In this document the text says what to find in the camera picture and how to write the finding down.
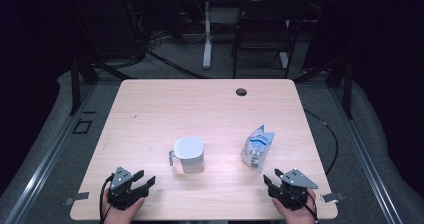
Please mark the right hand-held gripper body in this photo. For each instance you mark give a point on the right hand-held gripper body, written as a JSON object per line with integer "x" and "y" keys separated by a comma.
{"x": 293, "y": 190}

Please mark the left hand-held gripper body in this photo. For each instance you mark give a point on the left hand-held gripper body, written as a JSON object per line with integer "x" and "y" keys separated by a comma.
{"x": 120, "y": 192}

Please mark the white and blue pouch bag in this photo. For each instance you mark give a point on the white and blue pouch bag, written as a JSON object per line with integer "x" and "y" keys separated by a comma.
{"x": 256, "y": 147}

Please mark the clear jug with white lid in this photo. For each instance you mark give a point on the clear jug with white lid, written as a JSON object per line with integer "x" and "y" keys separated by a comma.
{"x": 189, "y": 150}

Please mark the person's left hand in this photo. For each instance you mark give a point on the person's left hand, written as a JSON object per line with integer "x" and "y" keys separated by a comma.
{"x": 116, "y": 216}

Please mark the person's right hand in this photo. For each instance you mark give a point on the person's right hand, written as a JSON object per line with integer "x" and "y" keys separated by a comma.
{"x": 300, "y": 217}

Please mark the grey tape strip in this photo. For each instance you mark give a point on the grey tape strip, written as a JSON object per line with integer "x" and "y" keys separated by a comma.
{"x": 332, "y": 197}
{"x": 78, "y": 197}

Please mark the black folding chair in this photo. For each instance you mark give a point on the black folding chair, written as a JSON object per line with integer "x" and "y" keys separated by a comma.
{"x": 266, "y": 27}

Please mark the white desk with white legs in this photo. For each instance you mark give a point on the white desk with white legs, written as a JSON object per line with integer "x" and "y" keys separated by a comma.
{"x": 207, "y": 34}

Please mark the black curtain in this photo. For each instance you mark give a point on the black curtain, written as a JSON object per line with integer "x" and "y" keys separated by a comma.
{"x": 30, "y": 50}
{"x": 390, "y": 50}

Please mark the aluminium floor rail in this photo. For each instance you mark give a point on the aluminium floor rail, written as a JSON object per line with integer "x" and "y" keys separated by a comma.
{"x": 366, "y": 157}
{"x": 50, "y": 157}

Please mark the black metal frame stand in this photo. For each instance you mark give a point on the black metal frame stand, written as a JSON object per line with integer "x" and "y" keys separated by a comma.
{"x": 75, "y": 84}
{"x": 347, "y": 90}

